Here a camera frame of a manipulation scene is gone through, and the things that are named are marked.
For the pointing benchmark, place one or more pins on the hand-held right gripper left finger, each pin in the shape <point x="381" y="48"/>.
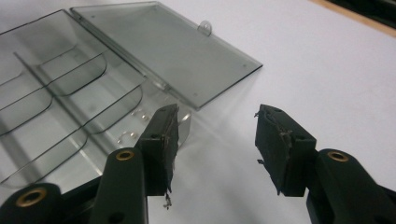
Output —
<point x="160" y="149"/>

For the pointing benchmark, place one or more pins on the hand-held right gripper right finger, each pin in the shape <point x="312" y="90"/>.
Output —
<point x="281" y="146"/>

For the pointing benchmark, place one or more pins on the clear grey compartment box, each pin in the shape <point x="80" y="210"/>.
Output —
<point x="93" y="77"/>

